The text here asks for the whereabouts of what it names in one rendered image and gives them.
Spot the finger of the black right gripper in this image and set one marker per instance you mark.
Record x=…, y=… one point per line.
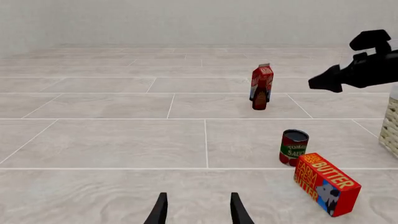
x=328, y=80

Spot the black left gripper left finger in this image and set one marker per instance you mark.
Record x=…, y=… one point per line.
x=158, y=214

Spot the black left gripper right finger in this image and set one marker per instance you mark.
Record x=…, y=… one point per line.
x=238, y=214

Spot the woven wicker basket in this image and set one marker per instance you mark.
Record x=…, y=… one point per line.
x=390, y=126

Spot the dark red sauce bottle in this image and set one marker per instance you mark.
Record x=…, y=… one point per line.
x=260, y=100

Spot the tomato sauce can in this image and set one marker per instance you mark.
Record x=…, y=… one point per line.
x=292, y=147

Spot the red milk carton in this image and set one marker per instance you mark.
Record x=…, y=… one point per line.
x=262, y=77

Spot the red butter box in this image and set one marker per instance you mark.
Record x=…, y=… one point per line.
x=326, y=184

